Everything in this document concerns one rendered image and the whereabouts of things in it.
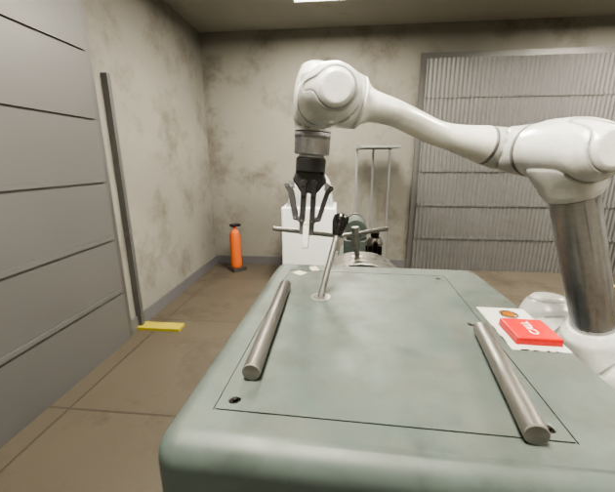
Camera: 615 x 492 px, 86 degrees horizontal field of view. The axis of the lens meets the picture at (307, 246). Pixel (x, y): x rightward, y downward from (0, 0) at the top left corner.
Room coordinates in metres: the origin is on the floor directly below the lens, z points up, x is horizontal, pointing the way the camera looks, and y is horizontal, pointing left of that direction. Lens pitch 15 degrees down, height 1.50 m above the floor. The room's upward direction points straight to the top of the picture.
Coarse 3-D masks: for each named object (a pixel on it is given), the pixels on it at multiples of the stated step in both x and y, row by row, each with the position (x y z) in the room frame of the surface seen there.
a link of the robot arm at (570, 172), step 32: (544, 128) 0.78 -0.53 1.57; (576, 128) 0.71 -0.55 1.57; (608, 128) 0.67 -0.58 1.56; (544, 160) 0.75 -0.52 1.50; (576, 160) 0.69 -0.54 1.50; (608, 160) 0.66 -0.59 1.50; (544, 192) 0.77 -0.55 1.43; (576, 192) 0.72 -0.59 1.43; (576, 224) 0.74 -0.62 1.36; (576, 256) 0.76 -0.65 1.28; (608, 256) 0.75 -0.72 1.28; (576, 288) 0.77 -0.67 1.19; (608, 288) 0.75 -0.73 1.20; (576, 320) 0.79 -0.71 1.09; (608, 320) 0.75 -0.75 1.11; (576, 352) 0.78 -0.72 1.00; (608, 352) 0.73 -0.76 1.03; (608, 384) 0.71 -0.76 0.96
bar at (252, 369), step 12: (288, 288) 0.58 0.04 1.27; (276, 300) 0.51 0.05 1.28; (276, 312) 0.47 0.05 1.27; (264, 324) 0.43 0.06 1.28; (276, 324) 0.44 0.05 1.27; (264, 336) 0.39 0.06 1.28; (252, 348) 0.37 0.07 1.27; (264, 348) 0.37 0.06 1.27; (252, 360) 0.34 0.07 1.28; (264, 360) 0.35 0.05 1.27; (252, 372) 0.33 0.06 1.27
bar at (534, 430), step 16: (480, 336) 0.40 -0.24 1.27; (496, 352) 0.35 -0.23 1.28; (496, 368) 0.33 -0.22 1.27; (512, 368) 0.33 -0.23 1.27; (512, 384) 0.30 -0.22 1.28; (512, 400) 0.28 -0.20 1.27; (528, 400) 0.27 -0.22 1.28; (528, 416) 0.25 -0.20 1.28; (528, 432) 0.24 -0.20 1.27; (544, 432) 0.24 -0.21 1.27
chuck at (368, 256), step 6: (360, 252) 0.95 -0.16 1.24; (366, 252) 0.95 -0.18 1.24; (336, 258) 0.95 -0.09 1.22; (342, 258) 0.92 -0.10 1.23; (348, 258) 0.90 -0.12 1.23; (354, 258) 0.89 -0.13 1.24; (360, 258) 0.88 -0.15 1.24; (366, 258) 0.89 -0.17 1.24; (372, 258) 0.89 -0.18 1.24; (378, 258) 0.91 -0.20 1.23; (384, 258) 0.93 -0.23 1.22; (336, 264) 0.89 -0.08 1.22; (384, 264) 0.86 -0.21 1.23; (390, 264) 0.90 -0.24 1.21
